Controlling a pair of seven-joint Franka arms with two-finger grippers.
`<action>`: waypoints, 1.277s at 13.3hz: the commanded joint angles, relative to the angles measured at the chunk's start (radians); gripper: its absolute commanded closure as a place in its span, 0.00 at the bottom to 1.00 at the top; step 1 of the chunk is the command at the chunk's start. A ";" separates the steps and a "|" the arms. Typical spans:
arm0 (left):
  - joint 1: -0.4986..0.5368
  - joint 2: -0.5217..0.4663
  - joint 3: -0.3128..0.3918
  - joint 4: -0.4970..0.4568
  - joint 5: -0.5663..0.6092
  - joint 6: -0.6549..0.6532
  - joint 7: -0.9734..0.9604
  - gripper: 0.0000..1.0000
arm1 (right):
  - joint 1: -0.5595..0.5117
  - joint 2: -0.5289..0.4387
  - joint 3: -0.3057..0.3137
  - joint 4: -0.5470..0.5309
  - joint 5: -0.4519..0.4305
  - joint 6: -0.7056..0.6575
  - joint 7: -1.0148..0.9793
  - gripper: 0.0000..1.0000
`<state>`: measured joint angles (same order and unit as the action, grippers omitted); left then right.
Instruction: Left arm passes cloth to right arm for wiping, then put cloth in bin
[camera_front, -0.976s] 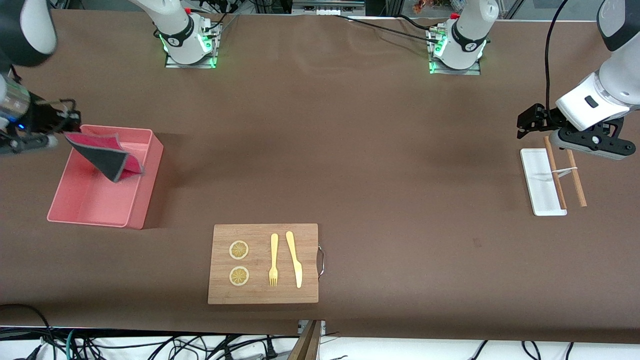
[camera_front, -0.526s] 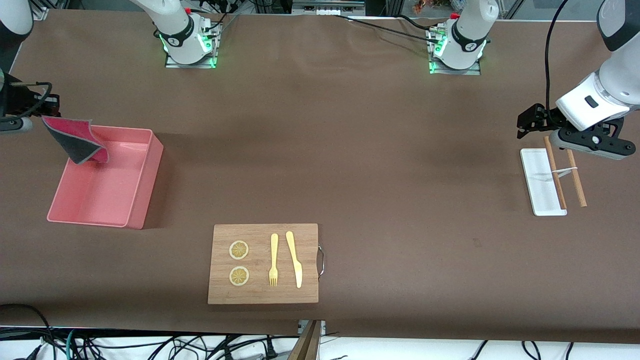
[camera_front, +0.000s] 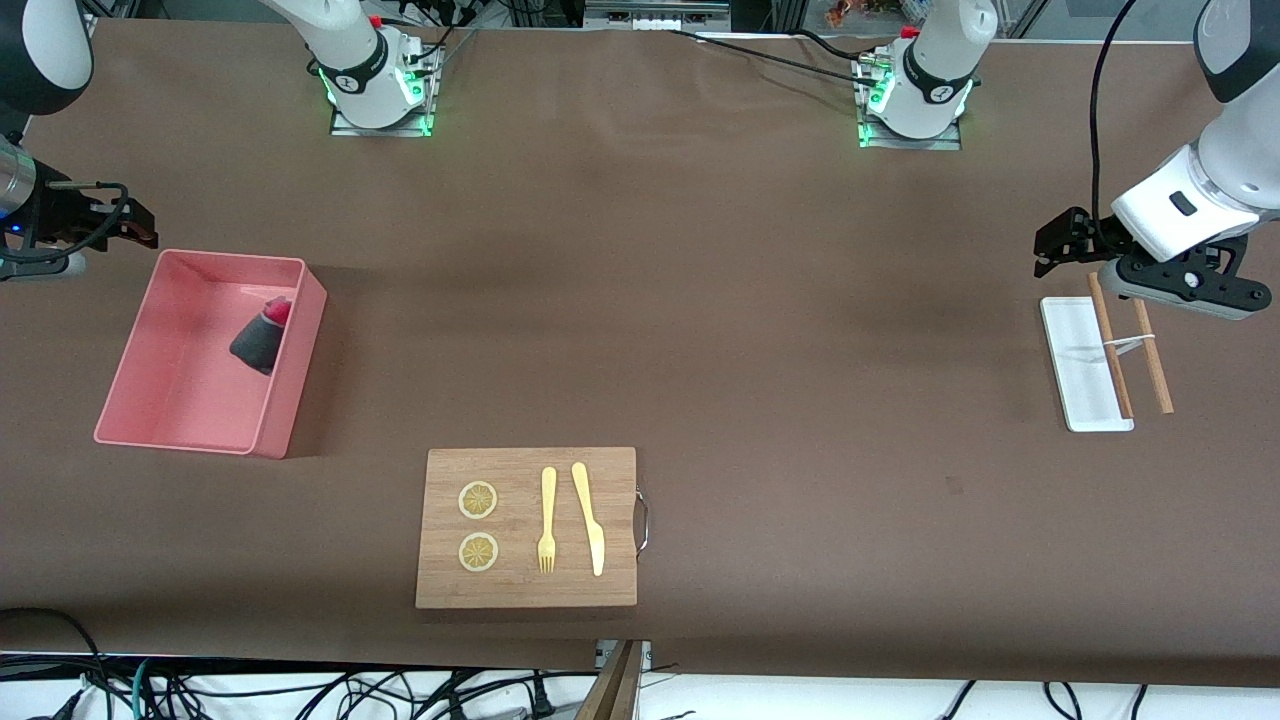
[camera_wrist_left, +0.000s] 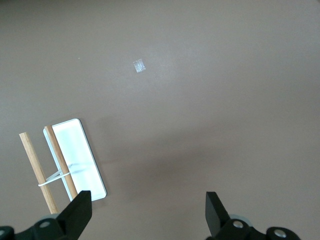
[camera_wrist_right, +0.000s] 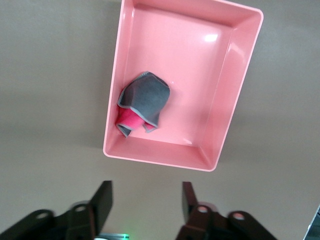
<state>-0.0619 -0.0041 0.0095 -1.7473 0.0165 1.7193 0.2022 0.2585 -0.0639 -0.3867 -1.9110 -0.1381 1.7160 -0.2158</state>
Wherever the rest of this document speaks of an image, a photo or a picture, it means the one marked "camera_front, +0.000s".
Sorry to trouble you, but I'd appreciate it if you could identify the grey and pink cloth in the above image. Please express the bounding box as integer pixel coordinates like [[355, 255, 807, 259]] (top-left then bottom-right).
[[229, 297, 294, 376]]

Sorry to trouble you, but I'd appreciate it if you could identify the white rack tray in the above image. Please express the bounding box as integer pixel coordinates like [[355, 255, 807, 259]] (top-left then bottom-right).
[[1040, 295, 1136, 433]]

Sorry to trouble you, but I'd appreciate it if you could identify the pink plastic bin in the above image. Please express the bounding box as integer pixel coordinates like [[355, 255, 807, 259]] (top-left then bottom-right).
[[93, 249, 328, 460]]

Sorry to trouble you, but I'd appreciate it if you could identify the grey metal box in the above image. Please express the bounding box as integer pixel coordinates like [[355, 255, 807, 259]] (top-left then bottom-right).
[[583, 0, 733, 33]]

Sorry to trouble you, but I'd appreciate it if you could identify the yellow plastic fork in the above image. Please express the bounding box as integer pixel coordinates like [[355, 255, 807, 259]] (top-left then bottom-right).
[[537, 466, 559, 575]]

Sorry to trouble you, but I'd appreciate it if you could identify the wooden cutting board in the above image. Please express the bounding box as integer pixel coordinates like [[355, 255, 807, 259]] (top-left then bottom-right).
[[415, 447, 639, 610]]

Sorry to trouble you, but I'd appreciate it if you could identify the yellow plastic knife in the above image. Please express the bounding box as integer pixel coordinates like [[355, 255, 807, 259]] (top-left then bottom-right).
[[571, 461, 607, 578]]

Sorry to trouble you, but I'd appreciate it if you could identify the wooden plank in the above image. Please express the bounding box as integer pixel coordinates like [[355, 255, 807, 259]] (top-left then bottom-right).
[[575, 640, 643, 720]]

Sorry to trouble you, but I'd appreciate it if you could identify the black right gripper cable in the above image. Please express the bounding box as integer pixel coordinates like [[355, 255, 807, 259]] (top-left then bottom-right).
[[0, 180, 133, 263]]

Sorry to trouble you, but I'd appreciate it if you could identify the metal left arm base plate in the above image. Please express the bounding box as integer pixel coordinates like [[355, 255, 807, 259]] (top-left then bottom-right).
[[858, 120, 963, 151]]

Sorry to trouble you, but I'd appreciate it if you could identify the black table cable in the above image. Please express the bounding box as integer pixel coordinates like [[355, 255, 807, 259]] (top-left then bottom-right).
[[668, 28, 881, 87]]

